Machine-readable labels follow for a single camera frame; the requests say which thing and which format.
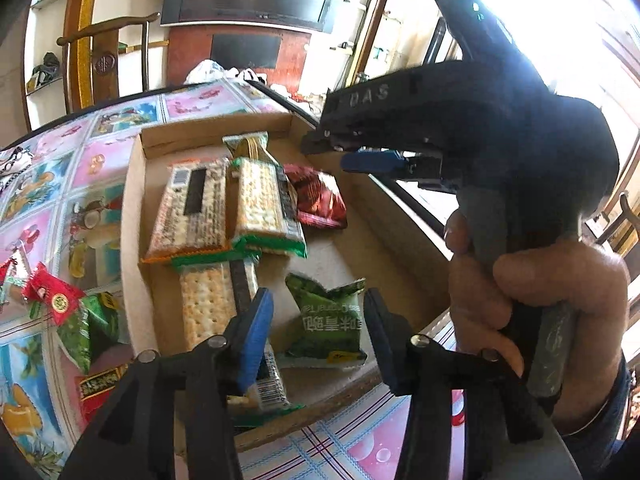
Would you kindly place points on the wall shelf unit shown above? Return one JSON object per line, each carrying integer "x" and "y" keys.
{"x": 45, "y": 105}

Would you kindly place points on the orange-edged cracker packet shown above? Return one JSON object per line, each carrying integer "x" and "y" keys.
{"x": 175, "y": 230}

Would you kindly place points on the cardboard box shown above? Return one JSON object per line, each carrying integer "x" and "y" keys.
{"x": 330, "y": 255}

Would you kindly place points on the person's right hand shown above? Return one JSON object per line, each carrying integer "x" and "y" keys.
{"x": 550, "y": 275}

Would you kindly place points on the person's right forearm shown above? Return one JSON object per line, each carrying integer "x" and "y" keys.
{"x": 590, "y": 385}

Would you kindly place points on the wooden chair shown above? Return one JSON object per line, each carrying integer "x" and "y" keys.
{"x": 105, "y": 65}

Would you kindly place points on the green black bundle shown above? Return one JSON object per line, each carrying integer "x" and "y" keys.
{"x": 47, "y": 67}

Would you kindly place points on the gold green striped packet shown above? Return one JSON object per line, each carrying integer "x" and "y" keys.
{"x": 250, "y": 147}

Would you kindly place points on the red round-emblem snack packet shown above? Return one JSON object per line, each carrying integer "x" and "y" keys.
{"x": 55, "y": 300}

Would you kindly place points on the black white orange scarf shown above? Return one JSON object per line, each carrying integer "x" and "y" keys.
{"x": 12, "y": 170}

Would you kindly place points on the red gold-label snack packet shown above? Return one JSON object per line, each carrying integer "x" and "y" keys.
{"x": 100, "y": 390}

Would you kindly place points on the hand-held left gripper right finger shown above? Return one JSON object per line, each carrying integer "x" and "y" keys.
{"x": 377, "y": 330}

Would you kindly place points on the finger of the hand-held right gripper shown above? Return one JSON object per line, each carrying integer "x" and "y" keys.
{"x": 372, "y": 162}
{"x": 320, "y": 142}

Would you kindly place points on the small red snack packet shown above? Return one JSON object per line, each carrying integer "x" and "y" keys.
{"x": 10, "y": 280}

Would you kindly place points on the dark wall panel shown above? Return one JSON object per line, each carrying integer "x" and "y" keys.
{"x": 245, "y": 50}

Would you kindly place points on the white plastic bag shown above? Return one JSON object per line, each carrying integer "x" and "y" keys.
{"x": 207, "y": 72}
{"x": 247, "y": 76}

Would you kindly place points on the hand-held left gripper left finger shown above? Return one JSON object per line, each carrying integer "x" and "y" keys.
{"x": 252, "y": 340}

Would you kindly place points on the green-edged cracker packet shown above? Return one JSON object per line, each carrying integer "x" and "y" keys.
{"x": 260, "y": 200}
{"x": 205, "y": 300}

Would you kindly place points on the dark red foil packet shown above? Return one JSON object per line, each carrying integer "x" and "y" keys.
{"x": 315, "y": 195}

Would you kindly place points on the green pea snack packet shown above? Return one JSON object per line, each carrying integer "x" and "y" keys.
{"x": 325, "y": 320}

